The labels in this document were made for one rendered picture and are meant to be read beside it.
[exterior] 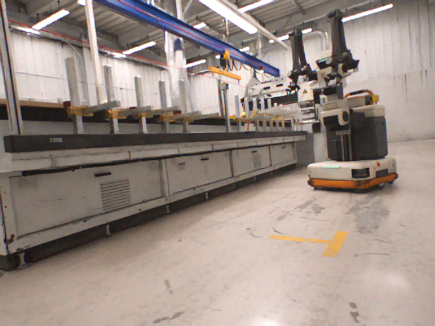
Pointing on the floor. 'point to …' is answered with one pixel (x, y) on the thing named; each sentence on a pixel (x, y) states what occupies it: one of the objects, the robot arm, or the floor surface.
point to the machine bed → (116, 184)
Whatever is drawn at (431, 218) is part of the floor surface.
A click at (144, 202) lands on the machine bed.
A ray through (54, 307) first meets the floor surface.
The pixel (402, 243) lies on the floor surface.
